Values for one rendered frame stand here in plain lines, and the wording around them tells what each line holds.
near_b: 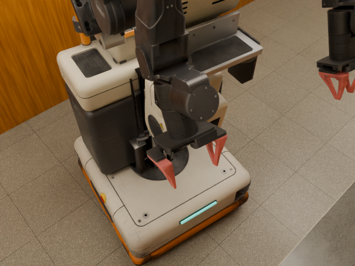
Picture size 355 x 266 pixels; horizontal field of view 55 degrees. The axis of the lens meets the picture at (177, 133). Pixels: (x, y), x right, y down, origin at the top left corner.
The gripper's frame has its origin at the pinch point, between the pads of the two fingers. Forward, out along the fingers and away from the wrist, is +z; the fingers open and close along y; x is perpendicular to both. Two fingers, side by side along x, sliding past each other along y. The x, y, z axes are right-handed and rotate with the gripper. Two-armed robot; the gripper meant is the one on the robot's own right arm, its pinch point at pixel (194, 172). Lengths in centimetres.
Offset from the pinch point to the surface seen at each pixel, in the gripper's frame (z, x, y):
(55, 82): 11, 167, -2
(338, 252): 16.0, -20.2, 14.7
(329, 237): 14.8, -17.7, 15.3
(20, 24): -27, 147, -9
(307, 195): 85, 54, 81
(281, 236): 89, 46, 54
